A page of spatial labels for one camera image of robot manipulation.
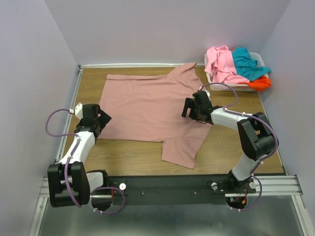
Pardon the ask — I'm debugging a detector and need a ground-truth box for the dusty pink graphic t-shirt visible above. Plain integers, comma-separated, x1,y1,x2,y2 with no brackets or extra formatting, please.
99,63,211,169

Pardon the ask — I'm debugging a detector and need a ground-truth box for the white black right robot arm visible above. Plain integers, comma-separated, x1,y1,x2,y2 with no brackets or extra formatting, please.
182,90,279,193

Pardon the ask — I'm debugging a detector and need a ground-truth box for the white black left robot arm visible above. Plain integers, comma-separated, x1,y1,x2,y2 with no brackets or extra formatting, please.
47,103,111,207

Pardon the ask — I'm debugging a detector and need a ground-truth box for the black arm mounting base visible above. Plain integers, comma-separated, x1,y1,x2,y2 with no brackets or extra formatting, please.
92,175,256,212

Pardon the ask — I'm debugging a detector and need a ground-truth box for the white laundry basket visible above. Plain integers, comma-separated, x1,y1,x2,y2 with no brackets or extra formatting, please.
204,51,266,92

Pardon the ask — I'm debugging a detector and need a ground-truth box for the bright pink shirt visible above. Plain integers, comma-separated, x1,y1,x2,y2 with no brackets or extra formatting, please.
204,46,250,84

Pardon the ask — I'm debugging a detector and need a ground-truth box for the teal shirt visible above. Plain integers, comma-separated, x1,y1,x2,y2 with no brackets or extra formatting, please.
232,47,271,82

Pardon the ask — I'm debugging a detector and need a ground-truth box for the orange shirt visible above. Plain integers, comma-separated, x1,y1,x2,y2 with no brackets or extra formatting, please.
246,75,272,92

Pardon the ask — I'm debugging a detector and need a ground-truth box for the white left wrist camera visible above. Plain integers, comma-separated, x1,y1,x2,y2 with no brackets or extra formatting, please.
68,102,83,119

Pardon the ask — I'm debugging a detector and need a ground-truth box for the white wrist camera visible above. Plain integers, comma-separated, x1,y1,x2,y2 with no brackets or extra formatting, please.
202,90,211,100
68,102,83,119

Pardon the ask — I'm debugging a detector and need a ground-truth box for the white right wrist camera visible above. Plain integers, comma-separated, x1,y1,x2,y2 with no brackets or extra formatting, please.
202,90,211,100

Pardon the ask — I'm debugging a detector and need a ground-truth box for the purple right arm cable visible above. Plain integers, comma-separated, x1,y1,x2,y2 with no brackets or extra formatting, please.
198,83,280,175

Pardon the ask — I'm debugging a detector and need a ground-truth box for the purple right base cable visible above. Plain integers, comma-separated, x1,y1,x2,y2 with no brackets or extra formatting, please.
230,176,263,212

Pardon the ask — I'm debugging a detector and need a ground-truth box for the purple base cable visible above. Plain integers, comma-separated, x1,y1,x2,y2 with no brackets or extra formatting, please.
90,186,126,215
230,176,263,212

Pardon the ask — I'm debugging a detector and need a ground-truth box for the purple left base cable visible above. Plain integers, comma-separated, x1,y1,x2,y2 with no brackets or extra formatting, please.
90,186,126,215

